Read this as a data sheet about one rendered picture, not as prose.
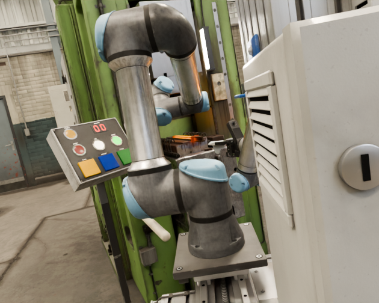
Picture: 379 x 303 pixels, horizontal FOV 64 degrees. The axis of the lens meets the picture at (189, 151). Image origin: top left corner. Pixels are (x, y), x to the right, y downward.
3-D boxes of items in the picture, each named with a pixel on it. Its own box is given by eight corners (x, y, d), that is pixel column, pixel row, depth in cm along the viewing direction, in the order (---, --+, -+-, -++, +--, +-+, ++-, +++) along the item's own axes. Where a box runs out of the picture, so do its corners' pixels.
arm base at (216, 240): (249, 253, 74) (242, 214, 72) (187, 263, 74) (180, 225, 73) (240, 228, 88) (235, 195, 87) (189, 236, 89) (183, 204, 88)
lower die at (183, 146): (208, 149, 181) (206, 135, 179) (177, 157, 173) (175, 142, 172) (181, 145, 219) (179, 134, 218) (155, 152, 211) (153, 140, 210)
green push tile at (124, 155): (136, 160, 147) (129, 147, 148) (124, 164, 141) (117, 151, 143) (135, 162, 148) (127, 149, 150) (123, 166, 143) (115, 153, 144)
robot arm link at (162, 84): (158, 86, 112) (157, 71, 117) (144, 104, 120) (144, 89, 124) (176, 93, 116) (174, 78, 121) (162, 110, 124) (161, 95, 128)
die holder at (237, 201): (245, 214, 187) (234, 144, 181) (191, 235, 173) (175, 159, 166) (204, 196, 239) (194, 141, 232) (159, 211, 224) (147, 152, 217)
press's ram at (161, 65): (215, 70, 179) (203, -1, 173) (153, 79, 164) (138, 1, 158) (186, 80, 217) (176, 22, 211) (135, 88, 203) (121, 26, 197)
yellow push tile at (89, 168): (101, 172, 132) (93, 158, 133) (86, 177, 126) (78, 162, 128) (100, 174, 133) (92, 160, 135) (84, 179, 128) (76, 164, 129)
